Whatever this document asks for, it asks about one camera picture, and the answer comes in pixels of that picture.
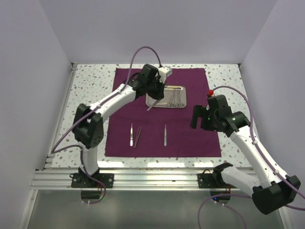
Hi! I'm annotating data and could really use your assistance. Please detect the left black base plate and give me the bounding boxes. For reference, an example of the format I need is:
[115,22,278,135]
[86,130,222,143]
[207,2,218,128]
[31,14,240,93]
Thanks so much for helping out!
[69,173,114,188]

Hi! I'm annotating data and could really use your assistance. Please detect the aluminium mounting rail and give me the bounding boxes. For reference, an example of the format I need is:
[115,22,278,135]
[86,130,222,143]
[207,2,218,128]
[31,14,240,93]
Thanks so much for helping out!
[30,168,204,191]

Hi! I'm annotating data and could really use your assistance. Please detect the thin steel tweezers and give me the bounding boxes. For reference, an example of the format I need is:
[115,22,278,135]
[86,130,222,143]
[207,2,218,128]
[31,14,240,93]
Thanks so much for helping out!
[134,126,142,148]
[147,100,160,111]

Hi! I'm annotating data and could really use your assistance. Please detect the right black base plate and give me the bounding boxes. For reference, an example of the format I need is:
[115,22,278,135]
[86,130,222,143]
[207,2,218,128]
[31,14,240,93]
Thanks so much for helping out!
[197,169,236,189]

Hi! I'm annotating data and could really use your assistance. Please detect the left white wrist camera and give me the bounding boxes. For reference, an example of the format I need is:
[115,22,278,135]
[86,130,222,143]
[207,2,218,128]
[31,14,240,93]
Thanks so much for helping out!
[158,66,173,79]

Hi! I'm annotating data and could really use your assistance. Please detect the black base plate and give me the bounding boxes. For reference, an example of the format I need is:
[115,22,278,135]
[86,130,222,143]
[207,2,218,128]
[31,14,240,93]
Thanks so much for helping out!
[197,169,236,189]
[69,173,114,188]

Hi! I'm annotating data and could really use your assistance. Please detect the steel forceps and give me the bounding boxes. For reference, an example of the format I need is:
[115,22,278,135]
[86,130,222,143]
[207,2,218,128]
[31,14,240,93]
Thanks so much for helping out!
[167,89,176,107]

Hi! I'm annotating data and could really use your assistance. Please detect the steel scissors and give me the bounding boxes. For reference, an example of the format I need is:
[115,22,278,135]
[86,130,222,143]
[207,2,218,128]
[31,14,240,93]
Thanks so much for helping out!
[174,88,183,108]

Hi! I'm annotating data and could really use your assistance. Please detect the purple surgical cloth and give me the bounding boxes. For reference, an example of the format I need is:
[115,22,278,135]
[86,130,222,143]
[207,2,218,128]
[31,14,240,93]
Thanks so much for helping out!
[105,68,221,158]

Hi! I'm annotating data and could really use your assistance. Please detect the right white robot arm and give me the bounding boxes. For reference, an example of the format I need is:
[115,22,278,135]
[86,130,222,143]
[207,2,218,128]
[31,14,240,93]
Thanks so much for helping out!
[190,95,301,215]

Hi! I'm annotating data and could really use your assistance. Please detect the wide steel tweezers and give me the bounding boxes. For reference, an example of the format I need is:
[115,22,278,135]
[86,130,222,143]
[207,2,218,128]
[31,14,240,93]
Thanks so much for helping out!
[130,123,133,146]

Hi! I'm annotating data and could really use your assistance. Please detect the steel instrument tray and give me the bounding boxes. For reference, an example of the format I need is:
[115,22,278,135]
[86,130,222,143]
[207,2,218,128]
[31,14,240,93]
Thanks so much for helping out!
[145,85,187,108]

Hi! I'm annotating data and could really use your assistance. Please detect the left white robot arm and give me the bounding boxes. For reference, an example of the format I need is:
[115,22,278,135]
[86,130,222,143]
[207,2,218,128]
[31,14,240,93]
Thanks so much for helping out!
[72,64,172,187]

